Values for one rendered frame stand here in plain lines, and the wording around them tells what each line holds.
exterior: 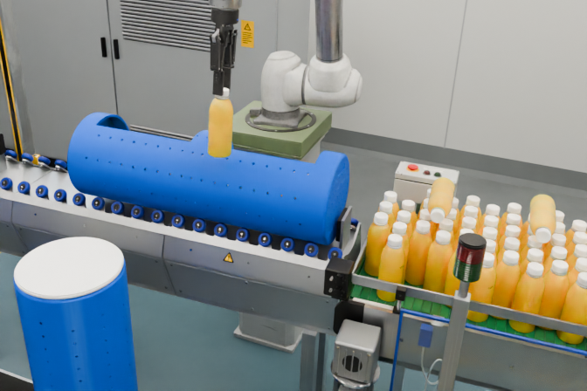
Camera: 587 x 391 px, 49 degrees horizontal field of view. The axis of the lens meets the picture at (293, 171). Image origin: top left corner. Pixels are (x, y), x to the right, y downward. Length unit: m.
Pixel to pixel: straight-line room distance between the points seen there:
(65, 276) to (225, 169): 0.54
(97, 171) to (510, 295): 1.29
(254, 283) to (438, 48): 2.89
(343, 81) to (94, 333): 1.27
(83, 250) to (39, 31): 2.70
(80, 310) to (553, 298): 1.22
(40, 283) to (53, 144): 2.95
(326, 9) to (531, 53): 2.44
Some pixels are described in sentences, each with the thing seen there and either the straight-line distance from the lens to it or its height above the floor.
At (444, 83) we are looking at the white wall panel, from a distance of 4.66.
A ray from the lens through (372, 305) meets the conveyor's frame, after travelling 1.87.
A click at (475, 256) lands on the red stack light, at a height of 1.23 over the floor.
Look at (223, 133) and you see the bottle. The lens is 1.84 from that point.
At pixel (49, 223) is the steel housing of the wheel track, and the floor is 0.86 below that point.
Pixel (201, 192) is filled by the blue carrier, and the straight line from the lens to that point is 1.97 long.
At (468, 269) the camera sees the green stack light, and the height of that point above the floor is 1.20.
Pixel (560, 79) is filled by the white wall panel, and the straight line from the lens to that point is 4.59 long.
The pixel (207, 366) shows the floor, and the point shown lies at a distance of 2.98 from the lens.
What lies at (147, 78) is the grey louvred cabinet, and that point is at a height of 0.79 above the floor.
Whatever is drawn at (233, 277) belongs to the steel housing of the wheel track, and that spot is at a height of 0.82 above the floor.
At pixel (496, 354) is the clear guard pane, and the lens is 1.83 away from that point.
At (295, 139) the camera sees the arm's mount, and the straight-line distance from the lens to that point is 2.43.
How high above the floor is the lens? 2.04
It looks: 26 degrees down
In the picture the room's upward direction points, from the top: 2 degrees clockwise
